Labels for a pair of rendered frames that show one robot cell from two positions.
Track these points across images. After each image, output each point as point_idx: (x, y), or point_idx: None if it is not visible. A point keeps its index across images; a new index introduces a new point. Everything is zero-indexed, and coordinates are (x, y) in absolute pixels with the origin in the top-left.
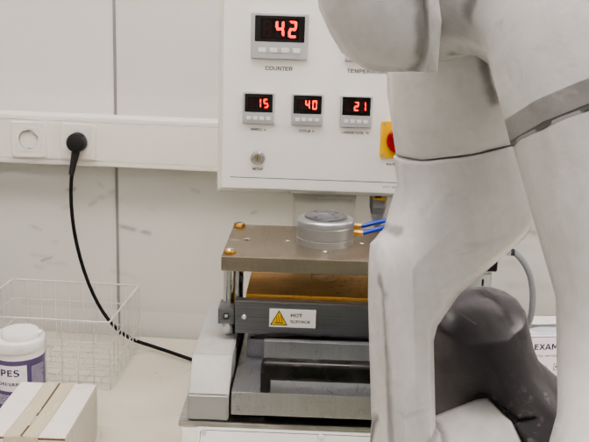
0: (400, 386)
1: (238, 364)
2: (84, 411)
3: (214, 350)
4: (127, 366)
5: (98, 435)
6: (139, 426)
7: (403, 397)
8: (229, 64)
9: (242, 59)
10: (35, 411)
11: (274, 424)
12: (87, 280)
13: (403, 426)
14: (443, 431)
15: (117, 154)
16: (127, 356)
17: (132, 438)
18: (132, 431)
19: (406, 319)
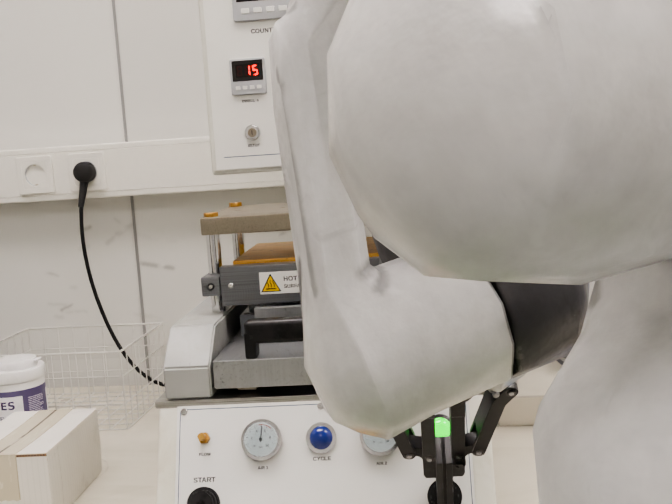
0: (312, 199)
1: (229, 342)
2: (77, 432)
3: (196, 322)
4: (151, 408)
5: (104, 468)
6: (152, 458)
7: (317, 214)
8: (211, 31)
9: (225, 24)
10: (21, 434)
11: (266, 396)
12: (105, 321)
13: (321, 252)
14: (385, 271)
15: (129, 181)
16: (153, 401)
17: (142, 469)
18: (143, 463)
19: (308, 110)
